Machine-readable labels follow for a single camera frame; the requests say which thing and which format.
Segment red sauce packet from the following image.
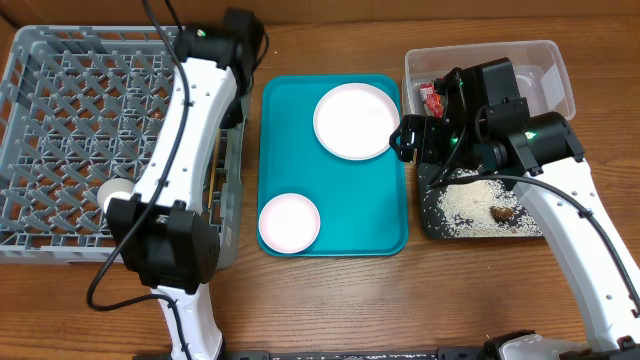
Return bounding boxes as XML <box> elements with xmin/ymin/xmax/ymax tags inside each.
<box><xmin>419</xmin><ymin>82</ymin><xmax>446</xmax><ymax>118</ymax></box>

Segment large white plate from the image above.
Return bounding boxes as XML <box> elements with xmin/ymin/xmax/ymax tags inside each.
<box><xmin>313</xmin><ymin>83</ymin><xmax>400</xmax><ymax>161</ymax></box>

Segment white rice leftovers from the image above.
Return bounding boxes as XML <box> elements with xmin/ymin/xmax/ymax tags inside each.
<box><xmin>424</xmin><ymin>168</ymin><xmax>544</xmax><ymax>238</ymax></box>

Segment brown food chunk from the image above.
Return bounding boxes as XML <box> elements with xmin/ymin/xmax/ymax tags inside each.
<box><xmin>490</xmin><ymin>206</ymin><xmax>514</xmax><ymax>223</ymax></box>

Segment pink bowl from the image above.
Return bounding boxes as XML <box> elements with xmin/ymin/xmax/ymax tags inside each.
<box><xmin>258</xmin><ymin>193</ymin><xmax>321</xmax><ymax>254</ymax></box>

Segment white paper cup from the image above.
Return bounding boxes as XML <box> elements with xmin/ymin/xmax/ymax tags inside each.
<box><xmin>97</xmin><ymin>178</ymin><xmax>134</xmax><ymax>212</ymax></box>

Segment wooden chopstick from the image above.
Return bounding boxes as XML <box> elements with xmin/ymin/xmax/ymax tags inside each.
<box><xmin>207</xmin><ymin>130</ymin><xmax>221</xmax><ymax>210</ymax></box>

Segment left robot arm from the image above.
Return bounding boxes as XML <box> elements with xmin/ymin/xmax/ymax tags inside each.
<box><xmin>101</xmin><ymin>8</ymin><xmax>268</xmax><ymax>359</ymax></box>

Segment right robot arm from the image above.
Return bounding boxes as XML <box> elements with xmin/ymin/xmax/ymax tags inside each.
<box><xmin>389</xmin><ymin>58</ymin><xmax>639</xmax><ymax>359</ymax></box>

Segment grey dishwasher rack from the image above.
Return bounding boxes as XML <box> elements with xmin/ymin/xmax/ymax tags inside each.
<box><xmin>1</xmin><ymin>25</ymin><xmax>244</xmax><ymax>268</ymax></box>

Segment teal serving tray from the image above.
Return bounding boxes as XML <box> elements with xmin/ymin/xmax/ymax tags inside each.
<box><xmin>257</xmin><ymin>74</ymin><xmax>409</xmax><ymax>257</ymax></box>

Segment black plastic tray bin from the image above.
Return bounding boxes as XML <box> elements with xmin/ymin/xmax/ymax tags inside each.
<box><xmin>415</xmin><ymin>162</ymin><xmax>546</xmax><ymax>240</ymax></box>

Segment clear plastic bin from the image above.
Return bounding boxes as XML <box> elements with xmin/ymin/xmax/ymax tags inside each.
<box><xmin>402</xmin><ymin>40</ymin><xmax>576</xmax><ymax>120</ymax></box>

